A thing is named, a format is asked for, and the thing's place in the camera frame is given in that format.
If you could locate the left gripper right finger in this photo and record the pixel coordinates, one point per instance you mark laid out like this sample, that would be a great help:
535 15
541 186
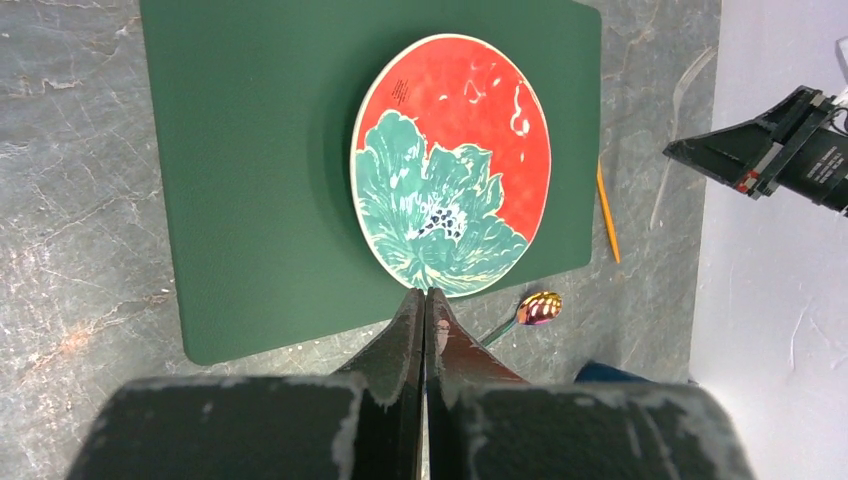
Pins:
487 422

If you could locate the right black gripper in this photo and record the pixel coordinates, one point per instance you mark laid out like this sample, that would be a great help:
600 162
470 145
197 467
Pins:
795 145

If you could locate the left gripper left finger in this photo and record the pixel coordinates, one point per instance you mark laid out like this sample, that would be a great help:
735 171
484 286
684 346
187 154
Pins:
362 421

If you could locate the iridescent rainbow metal spoon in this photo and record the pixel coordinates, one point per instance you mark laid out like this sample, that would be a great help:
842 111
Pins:
536 309

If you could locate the red teal floral plate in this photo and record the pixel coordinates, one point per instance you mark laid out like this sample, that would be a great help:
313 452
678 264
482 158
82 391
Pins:
450 165

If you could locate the green rectangular placemat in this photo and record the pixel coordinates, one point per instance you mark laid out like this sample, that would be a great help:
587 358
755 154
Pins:
255 104

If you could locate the silver metal fork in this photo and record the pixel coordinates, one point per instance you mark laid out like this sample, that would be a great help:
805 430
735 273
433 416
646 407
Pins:
680 89

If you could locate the dark blue mug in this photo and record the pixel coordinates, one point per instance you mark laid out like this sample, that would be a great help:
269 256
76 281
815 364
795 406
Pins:
602 373

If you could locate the yellow pencil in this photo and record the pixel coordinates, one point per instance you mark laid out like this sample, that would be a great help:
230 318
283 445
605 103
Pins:
607 214

